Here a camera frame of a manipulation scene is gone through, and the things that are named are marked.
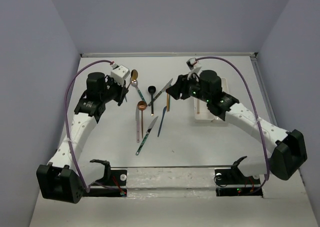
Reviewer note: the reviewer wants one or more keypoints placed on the white two-compartment container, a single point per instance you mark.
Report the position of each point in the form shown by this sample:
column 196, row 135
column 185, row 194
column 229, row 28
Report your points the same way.
column 215, row 104

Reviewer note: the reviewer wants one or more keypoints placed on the silver knife pink handle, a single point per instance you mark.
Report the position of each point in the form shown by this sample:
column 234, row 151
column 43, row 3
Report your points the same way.
column 137, row 120

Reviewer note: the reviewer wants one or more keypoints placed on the black spoon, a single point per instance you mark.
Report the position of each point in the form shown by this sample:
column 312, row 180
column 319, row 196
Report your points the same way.
column 151, row 91

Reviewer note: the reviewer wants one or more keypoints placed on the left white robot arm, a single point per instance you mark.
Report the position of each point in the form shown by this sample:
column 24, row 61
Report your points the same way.
column 61, row 179

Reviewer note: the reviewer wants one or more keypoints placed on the gold spoon teal handle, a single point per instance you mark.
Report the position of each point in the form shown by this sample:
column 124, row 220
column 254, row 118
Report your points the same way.
column 134, row 75

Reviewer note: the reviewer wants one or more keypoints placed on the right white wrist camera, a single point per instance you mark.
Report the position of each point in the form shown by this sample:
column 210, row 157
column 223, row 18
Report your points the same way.
column 193, row 65

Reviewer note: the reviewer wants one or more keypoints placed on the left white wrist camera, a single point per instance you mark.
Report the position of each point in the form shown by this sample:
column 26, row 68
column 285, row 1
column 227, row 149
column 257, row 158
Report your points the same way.
column 119, row 73

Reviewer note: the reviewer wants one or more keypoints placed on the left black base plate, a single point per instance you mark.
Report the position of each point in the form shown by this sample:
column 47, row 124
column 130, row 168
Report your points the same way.
column 113, row 187

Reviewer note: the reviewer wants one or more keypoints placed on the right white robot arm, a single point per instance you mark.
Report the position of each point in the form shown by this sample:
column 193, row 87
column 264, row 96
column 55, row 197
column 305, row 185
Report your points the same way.
column 286, row 150

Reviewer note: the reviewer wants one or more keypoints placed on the copper spoon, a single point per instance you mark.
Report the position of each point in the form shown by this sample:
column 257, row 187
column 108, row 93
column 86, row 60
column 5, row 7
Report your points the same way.
column 141, row 106

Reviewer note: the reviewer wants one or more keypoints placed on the silver knife dark handle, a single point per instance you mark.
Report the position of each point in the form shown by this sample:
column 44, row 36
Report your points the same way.
column 160, row 92

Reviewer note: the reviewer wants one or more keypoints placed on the silver spoon teal handle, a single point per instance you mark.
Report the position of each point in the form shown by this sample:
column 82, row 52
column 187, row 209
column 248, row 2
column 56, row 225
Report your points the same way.
column 137, row 87

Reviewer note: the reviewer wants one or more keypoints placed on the beige plastic spoon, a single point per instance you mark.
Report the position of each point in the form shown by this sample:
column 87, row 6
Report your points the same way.
column 197, row 106

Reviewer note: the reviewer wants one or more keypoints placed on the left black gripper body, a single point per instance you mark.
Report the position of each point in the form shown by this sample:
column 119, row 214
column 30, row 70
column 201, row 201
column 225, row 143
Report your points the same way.
column 113, row 90

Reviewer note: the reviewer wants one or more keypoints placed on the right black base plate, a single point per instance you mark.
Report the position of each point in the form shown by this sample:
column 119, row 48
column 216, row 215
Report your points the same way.
column 231, row 184

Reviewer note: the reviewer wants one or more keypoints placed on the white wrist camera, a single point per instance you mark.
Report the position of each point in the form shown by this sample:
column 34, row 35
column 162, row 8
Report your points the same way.
column 193, row 65
column 119, row 73

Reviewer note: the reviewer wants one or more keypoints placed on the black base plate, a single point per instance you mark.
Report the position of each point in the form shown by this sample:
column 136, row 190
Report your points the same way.
column 231, row 184
column 113, row 187

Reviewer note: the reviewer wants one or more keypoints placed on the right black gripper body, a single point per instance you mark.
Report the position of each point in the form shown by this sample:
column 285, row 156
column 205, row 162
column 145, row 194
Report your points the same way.
column 191, row 87

